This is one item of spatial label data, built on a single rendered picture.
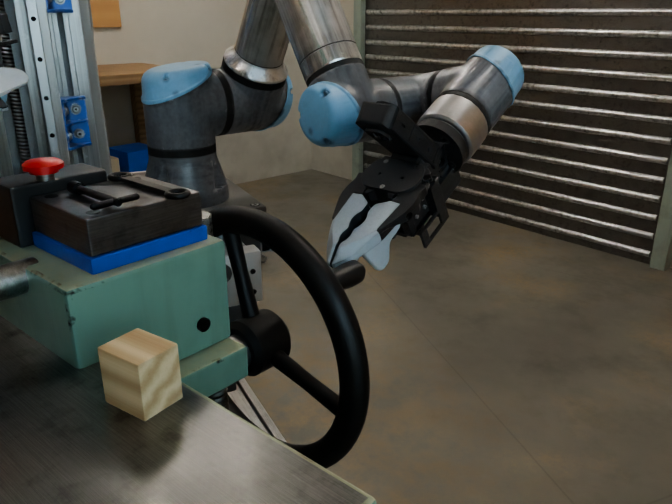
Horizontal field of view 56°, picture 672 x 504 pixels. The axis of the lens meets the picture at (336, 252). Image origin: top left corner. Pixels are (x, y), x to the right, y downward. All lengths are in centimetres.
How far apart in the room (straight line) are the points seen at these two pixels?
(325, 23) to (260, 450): 54
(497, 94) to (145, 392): 54
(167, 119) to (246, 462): 79
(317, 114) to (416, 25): 326
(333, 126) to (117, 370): 42
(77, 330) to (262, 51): 73
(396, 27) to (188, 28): 128
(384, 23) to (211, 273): 371
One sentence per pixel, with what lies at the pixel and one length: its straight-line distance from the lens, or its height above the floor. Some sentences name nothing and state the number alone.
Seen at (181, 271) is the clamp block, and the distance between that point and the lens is 49.
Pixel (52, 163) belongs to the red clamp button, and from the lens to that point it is 53.
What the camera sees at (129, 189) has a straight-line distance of 52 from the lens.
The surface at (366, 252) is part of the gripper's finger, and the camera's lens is 63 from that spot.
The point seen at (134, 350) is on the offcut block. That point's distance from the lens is 40.
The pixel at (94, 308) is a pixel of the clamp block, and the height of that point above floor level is 94.
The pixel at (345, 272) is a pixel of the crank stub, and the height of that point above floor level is 90.
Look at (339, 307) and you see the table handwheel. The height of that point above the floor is 89.
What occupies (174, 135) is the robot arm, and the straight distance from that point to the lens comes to 108.
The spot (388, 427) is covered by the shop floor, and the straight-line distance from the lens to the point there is 191.
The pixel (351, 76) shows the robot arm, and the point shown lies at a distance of 76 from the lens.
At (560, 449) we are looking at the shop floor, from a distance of 193.
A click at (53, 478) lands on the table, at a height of 90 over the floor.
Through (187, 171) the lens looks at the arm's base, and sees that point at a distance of 109.
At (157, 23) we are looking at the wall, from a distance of 412.
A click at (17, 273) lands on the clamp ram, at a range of 50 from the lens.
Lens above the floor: 113
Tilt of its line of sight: 21 degrees down
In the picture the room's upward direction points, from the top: straight up
